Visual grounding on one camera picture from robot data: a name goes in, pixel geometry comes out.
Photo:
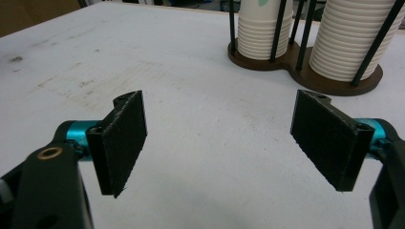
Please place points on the short stack of paper cups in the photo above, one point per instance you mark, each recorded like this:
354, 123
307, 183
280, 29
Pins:
254, 38

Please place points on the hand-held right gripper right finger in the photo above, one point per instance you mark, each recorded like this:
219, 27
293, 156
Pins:
328, 143

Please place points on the brown cup holder black rods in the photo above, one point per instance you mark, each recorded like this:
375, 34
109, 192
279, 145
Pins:
331, 88

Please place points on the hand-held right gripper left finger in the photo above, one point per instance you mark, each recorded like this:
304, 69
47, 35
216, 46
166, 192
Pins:
119, 143

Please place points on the white foam mat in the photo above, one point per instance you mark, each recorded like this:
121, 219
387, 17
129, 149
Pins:
197, 79

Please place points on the tall stack of paper cups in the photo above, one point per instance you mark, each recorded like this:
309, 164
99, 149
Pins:
344, 41

